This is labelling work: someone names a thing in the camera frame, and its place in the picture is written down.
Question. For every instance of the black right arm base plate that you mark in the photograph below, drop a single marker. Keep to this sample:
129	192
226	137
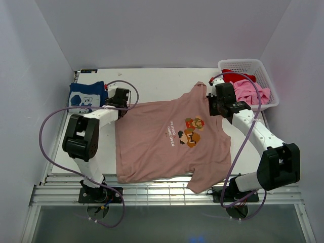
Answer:
229	198

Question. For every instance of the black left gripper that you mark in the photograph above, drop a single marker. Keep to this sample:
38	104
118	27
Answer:
109	100

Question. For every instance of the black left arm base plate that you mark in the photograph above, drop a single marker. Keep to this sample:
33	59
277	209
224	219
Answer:
112	196

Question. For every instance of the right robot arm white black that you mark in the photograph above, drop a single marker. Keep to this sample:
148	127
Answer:
280	162

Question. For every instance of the white plastic laundry basket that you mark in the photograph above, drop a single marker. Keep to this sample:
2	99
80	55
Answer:
256	68

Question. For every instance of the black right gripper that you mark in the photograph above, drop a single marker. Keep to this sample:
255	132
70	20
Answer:
211	112

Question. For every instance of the dusty pink printed t-shirt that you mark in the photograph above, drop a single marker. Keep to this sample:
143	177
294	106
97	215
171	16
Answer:
164	139

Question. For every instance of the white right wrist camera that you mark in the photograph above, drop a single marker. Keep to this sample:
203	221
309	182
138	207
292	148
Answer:
213	82

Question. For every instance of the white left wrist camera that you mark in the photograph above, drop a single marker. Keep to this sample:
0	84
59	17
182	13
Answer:
110	87

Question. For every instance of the bright pink t-shirt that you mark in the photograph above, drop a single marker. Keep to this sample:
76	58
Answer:
246	92

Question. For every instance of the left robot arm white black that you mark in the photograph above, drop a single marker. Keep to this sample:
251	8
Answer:
81	140

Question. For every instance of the aluminium table frame rails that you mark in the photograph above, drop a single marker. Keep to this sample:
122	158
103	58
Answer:
64	191

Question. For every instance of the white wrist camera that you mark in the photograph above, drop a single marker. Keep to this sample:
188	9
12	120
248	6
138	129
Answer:
213	82
110	87

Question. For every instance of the red t-shirt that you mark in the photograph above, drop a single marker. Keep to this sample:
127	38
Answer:
230	76

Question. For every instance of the folded blue printed t-shirt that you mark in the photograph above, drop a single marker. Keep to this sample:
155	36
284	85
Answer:
86	97

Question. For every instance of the small blue label sticker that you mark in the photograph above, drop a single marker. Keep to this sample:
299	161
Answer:
89	71

